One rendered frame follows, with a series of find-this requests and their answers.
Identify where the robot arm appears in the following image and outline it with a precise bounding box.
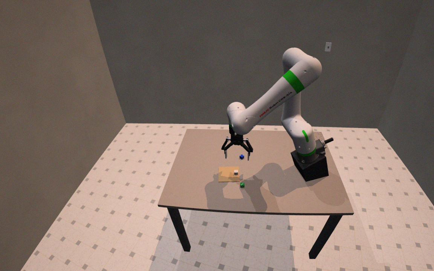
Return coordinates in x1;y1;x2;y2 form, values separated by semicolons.
227;48;333;164

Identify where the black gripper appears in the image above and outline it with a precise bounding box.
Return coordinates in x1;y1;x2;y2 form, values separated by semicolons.
221;135;253;161

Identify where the orange mat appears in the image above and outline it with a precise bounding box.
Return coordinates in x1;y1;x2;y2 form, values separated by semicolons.
219;166;240;182

